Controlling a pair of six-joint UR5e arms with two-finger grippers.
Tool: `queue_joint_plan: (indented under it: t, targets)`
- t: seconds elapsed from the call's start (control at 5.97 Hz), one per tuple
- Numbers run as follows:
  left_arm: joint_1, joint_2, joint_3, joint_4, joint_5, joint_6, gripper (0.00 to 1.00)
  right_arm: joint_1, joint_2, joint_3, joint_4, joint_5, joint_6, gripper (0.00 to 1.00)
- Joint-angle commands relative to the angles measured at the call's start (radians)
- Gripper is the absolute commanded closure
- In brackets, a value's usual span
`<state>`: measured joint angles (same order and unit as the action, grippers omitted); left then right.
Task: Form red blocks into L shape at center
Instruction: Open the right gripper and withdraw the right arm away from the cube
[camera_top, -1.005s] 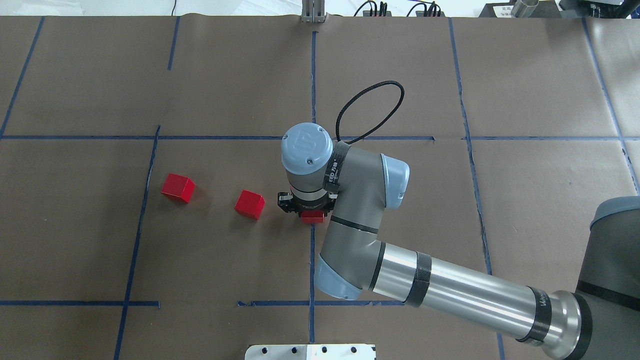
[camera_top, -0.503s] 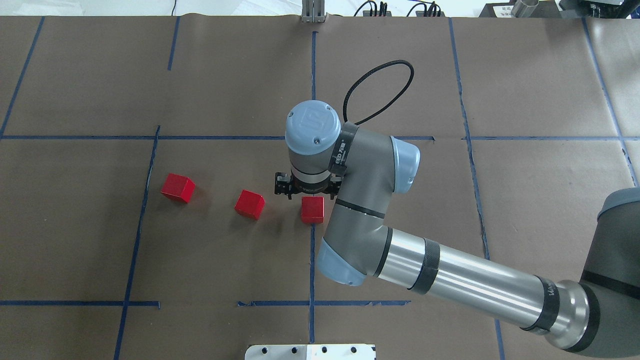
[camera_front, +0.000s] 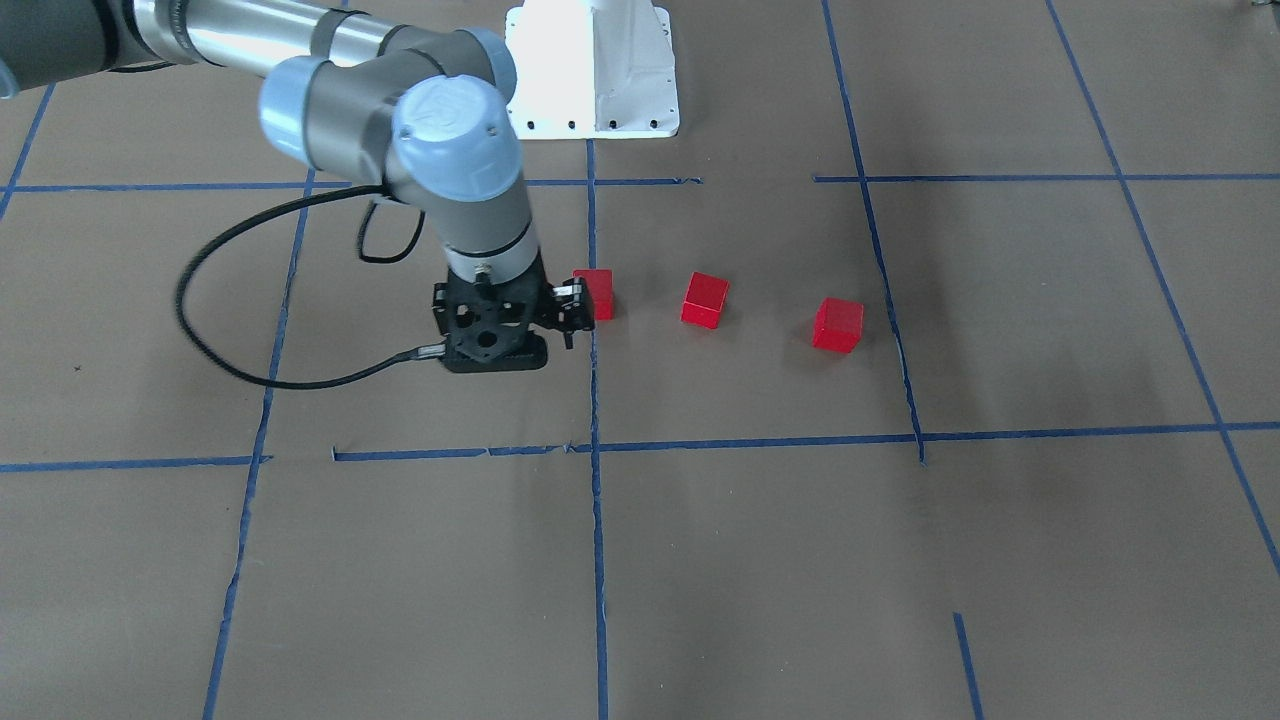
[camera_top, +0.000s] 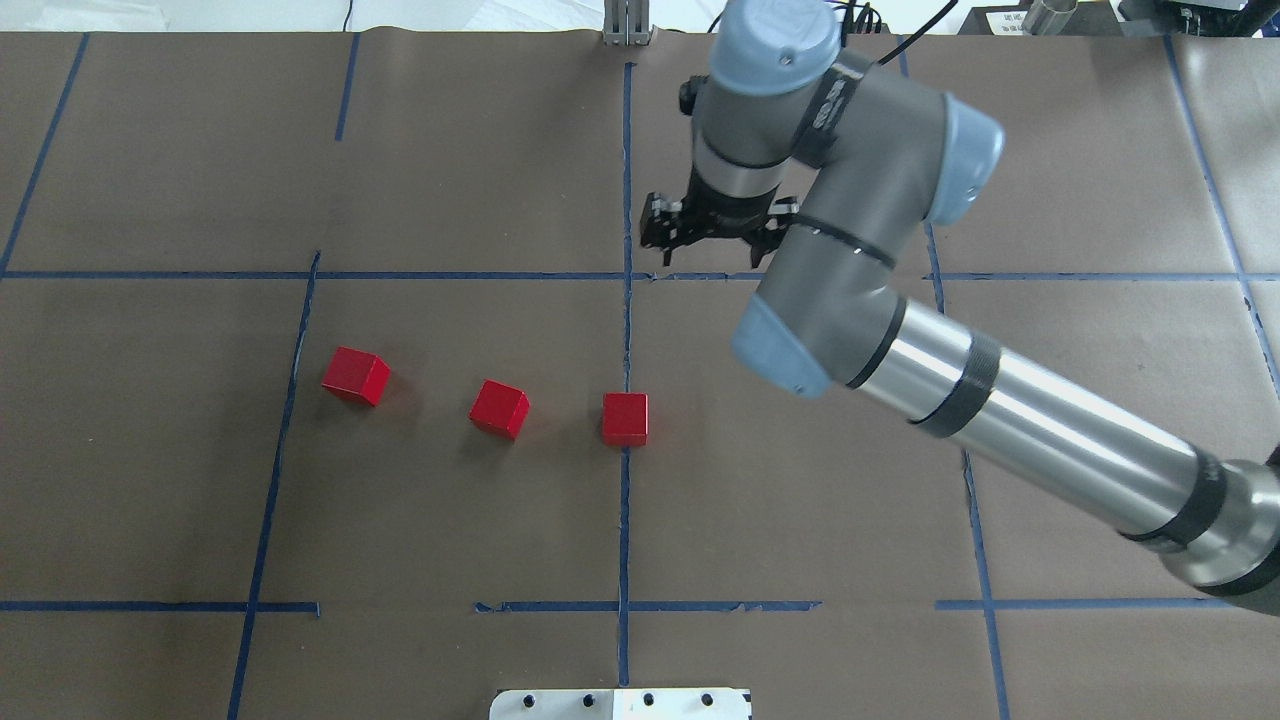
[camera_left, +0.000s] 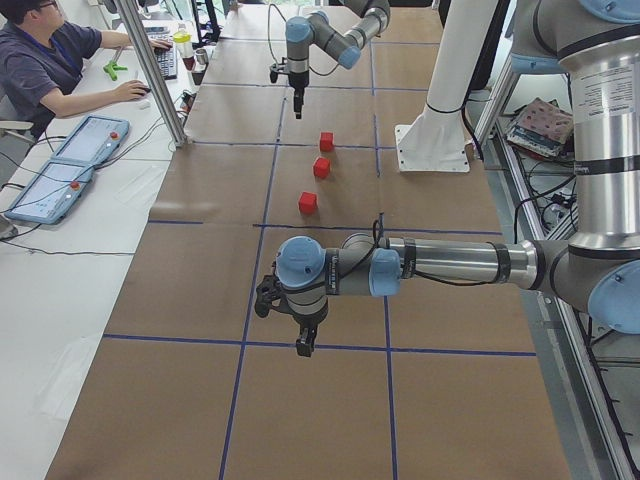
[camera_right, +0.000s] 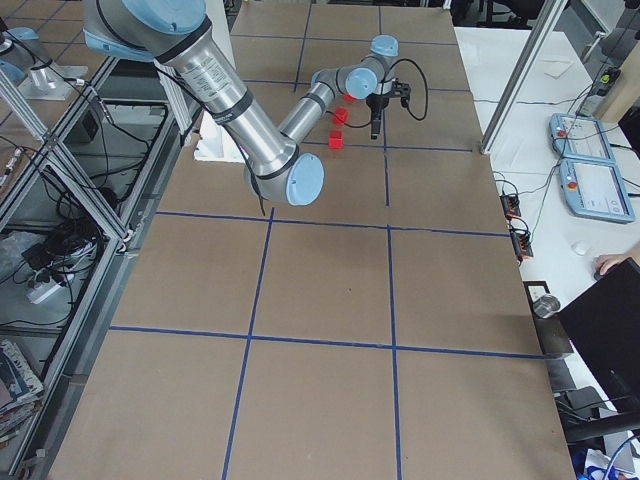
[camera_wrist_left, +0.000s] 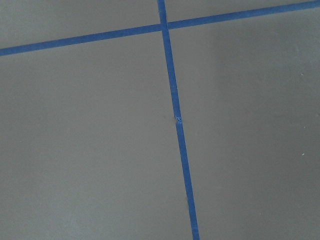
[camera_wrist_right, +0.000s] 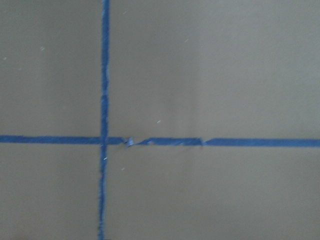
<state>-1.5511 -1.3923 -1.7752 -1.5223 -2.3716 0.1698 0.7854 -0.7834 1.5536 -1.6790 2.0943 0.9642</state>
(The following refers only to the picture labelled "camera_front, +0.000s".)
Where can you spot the white camera stand base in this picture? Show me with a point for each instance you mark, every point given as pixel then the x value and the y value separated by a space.
pixel 593 69

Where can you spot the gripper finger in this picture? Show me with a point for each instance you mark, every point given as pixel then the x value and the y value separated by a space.
pixel 570 297
pixel 571 322

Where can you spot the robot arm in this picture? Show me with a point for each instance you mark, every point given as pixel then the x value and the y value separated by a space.
pixel 417 117

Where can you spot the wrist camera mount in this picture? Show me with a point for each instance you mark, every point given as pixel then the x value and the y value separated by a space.
pixel 457 309

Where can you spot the red block middle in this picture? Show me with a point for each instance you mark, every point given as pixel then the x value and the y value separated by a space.
pixel 704 300

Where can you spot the red block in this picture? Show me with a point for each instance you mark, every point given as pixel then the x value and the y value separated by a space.
pixel 704 300
pixel 838 325

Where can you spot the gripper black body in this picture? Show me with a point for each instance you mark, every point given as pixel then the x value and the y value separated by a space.
pixel 568 308

